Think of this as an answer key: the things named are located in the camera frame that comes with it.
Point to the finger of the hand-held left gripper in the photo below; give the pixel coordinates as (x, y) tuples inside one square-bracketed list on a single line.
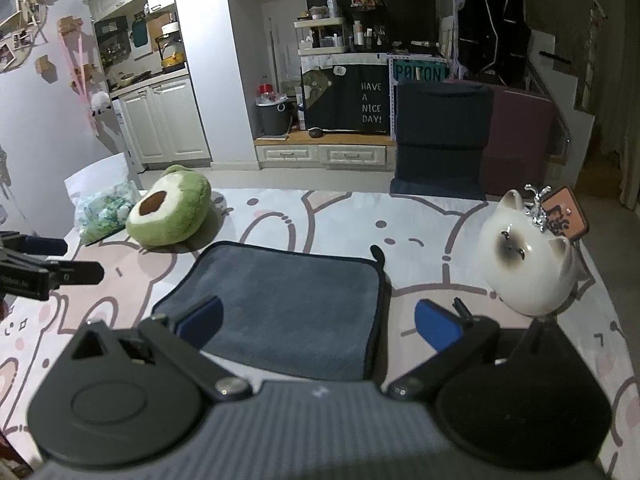
[(46, 246), (75, 273)]

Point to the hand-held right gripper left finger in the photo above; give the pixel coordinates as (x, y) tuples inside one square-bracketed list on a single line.
[(199, 319)]

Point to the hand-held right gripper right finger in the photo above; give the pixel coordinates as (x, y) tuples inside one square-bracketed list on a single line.
[(436, 327)]

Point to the grey-blue towel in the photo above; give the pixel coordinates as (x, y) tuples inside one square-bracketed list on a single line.
[(285, 305)]

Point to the clear bag of green packets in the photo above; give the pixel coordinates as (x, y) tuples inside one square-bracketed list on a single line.
[(102, 212)]

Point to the white ceramic cat figure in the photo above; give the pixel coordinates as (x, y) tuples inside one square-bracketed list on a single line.
[(530, 265)]

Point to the green avocado plush toy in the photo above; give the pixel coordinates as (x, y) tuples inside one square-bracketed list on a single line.
[(167, 207)]

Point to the white hanging plush toy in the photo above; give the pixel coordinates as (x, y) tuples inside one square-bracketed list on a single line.
[(101, 102)]

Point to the cartoon printed table cloth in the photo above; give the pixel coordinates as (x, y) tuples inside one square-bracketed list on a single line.
[(325, 220)]

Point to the silver metal ornament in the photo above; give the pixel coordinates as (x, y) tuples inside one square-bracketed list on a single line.
[(537, 210)]

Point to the white kitchen cabinet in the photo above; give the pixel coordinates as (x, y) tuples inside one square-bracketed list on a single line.
[(162, 120)]

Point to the orange sign ornament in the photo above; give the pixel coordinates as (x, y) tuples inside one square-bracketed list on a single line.
[(565, 212)]

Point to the dark folded cushion chair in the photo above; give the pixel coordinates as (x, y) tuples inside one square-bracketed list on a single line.
[(440, 125)]

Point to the white drawer unit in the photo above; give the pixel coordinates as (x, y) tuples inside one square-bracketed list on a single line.
[(320, 154)]

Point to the maroon folded mat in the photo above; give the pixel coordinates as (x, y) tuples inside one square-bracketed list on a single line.
[(522, 135)]

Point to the grey trash bin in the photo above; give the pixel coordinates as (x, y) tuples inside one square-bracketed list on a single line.
[(273, 116)]

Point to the yellow glass kettle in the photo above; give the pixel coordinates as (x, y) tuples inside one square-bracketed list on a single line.
[(171, 52)]

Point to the black lettered curtain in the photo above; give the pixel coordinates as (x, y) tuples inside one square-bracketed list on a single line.
[(350, 97)]

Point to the teal lettered sign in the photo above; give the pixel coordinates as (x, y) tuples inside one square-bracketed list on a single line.
[(419, 71)]

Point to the white shelf organiser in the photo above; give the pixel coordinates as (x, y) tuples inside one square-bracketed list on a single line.
[(320, 35)]

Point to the wall photo collage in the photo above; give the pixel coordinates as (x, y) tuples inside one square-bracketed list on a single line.
[(22, 15)]

